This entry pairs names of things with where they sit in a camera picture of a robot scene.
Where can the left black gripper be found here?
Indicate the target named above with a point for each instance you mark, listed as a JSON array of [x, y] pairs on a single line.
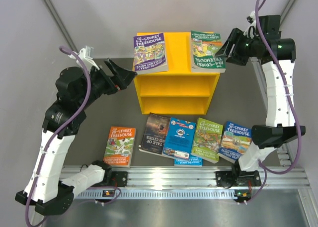
[[121, 77]]

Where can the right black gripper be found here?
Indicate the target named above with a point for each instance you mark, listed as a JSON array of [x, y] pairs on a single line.
[[235, 37]]

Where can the green 104-Storey Treehouse book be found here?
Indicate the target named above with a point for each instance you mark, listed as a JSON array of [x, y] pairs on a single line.
[[203, 49]]

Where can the purple 52-Storey Treehouse book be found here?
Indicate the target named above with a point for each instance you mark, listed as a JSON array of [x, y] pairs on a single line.
[[150, 54]]

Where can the blue back-cover book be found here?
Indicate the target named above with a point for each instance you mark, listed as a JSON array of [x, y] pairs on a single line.
[[179, 139]]

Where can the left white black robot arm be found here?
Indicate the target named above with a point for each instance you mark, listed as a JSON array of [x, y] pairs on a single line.
[[77, 90]]

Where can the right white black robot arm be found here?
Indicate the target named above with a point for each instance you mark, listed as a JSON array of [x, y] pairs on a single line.
[[262, 40]]

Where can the yellow wooden shelf box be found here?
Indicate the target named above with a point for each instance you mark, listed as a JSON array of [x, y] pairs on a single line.
[[179, 90]]

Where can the dark Tale of Two Cities book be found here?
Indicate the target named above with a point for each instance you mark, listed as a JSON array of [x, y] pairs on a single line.
[[155, 134]]

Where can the orange 78-Storey Treehouse book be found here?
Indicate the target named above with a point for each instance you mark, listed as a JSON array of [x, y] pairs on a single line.
[[119, 147]]

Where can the blue 91-Storey Treehouse book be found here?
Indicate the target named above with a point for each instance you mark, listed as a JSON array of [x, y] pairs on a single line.
[[236, 140]]

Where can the lime 65-Storey Treehouse book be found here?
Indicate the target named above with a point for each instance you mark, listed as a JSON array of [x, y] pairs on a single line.
[[207, 140]]

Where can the light blue 26-Storey Treehouse book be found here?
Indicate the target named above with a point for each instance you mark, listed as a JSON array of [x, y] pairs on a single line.
[[192, 162]]

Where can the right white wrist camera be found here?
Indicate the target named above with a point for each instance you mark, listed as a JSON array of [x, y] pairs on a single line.
[[251, 30]]

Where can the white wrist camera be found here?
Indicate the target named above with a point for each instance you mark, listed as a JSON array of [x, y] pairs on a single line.
[[85, 55], [251, 30]]

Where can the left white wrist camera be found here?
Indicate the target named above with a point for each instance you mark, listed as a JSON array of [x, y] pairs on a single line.
[[85, 55]]

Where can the aluminium mounting rail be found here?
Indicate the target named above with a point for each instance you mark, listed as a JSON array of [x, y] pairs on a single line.
[[175, 177]]

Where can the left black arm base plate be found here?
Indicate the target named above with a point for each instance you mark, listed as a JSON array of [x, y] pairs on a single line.
[[116, 178]]

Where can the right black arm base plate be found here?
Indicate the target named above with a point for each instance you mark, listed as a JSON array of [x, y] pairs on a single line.
[[226, 179]]

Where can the slotted grey cable duct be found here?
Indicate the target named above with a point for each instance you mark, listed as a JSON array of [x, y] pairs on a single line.
[[130, 194]]

